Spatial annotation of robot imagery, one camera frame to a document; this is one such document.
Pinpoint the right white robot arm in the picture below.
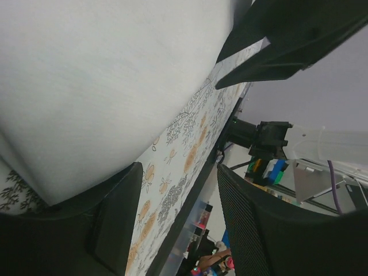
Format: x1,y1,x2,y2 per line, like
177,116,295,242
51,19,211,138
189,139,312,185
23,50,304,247
216,1,367,165

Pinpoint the white t shirt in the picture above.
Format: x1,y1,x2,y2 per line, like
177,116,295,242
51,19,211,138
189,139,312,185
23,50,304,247
0,0,254,208

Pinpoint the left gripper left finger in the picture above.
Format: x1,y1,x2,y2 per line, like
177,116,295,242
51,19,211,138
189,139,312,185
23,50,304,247
1,162,143,275

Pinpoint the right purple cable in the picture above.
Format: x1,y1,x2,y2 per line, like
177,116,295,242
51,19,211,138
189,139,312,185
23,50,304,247
327,159,343,216

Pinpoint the background clutter beyond table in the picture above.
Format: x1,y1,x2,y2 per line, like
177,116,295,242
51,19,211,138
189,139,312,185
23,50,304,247
166,201,235,276

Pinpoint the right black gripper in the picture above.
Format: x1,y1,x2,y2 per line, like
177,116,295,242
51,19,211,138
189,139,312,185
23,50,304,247
215,1,367,89

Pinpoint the floral patterned table mat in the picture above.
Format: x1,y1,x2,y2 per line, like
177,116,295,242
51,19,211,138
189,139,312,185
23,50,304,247
0,39,273,276

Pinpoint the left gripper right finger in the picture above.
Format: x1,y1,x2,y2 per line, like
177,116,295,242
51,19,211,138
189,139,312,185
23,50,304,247
217,164,367,275

